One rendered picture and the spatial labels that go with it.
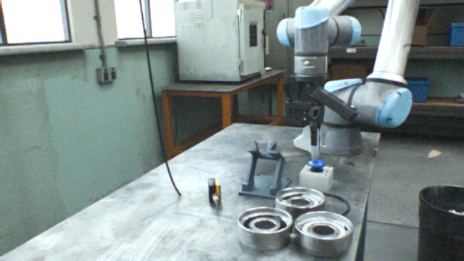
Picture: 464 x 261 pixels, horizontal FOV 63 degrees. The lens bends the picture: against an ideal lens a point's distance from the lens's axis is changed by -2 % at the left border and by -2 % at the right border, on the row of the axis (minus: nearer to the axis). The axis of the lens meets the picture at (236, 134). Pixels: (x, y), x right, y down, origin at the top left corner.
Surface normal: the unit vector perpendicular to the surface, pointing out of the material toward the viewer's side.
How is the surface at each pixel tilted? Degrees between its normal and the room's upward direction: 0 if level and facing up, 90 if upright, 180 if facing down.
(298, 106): 90
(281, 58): 90
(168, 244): 0
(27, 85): 90
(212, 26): 90
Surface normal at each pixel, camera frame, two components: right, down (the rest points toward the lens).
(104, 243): -0.03, -0.97
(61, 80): 0.92, 0.07
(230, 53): -0.41, 0.27
